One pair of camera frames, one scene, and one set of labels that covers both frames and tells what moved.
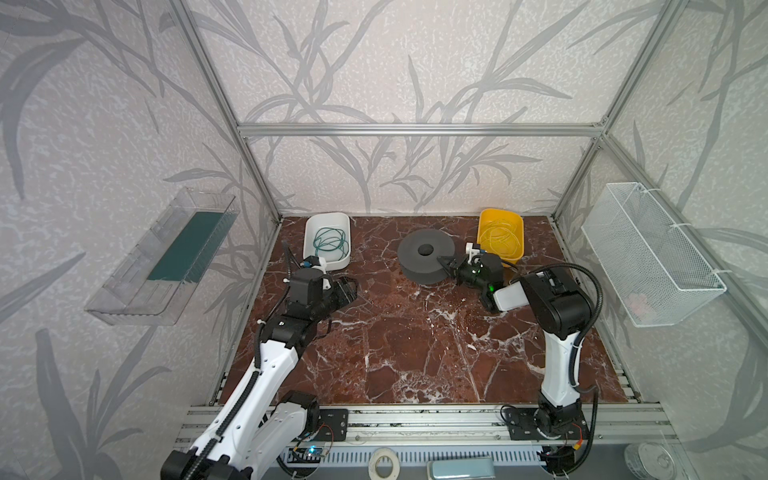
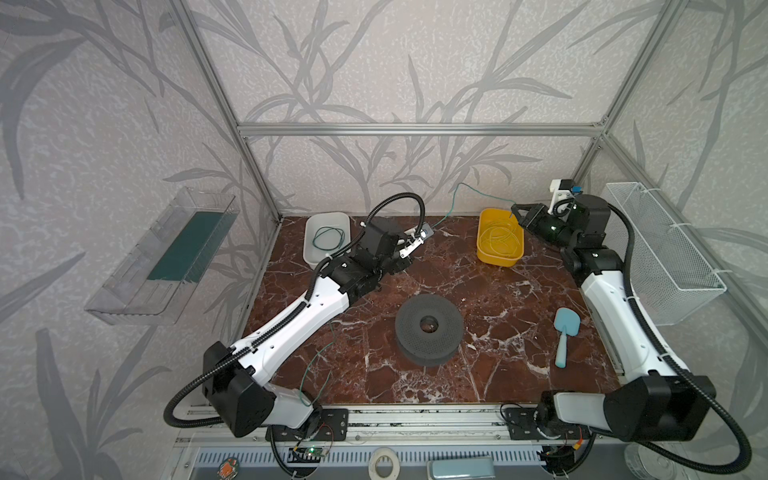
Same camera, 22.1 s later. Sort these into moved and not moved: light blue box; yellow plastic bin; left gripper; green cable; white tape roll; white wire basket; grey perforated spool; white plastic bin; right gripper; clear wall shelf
Moved: green cable; grey perforated spool; left gripper; right gripper
Not moved: yellow plastic bin; white wire basket; white tape roll; clear wall shelf; white plastic bin; light blue box
